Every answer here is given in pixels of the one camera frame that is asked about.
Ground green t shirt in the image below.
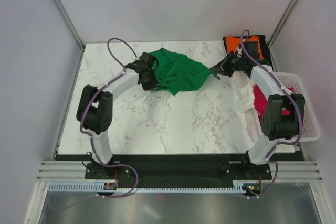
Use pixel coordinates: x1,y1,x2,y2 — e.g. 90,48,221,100
151,48,220,96

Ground white plastic basket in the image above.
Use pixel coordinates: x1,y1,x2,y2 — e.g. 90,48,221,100
245,71,322,143

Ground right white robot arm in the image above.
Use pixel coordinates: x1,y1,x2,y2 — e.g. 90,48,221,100
211,51,305,179

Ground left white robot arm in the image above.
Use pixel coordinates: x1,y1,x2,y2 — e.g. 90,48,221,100
76,52,159,178

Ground folded orange t shirt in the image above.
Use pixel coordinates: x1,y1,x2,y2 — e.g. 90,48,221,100
223,35,267,59

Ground folded black t shirt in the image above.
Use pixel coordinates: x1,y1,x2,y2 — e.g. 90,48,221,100
223,35,273,67

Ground white t shirt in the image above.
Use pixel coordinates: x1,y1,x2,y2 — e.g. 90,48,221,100
237,83,255,113

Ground red t shirt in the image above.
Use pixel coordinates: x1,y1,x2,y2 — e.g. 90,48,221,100
253,84,297,120

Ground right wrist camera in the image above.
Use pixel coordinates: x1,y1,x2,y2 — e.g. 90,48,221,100
235,41,260,60

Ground left aluminium frame post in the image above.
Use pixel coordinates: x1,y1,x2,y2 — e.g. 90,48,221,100
52,0,85,52

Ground aluminium frame post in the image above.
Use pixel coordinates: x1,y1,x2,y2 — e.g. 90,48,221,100
267,0,299,48
52,0,85,52

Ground right aluminium frame post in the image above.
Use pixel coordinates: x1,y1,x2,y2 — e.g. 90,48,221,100
267,0,299,48

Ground aluminium extrusion rail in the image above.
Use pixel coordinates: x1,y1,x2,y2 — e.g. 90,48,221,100
37,161,322,183

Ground white slotted cable duct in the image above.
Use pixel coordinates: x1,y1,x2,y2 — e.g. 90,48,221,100
48,180,261,193

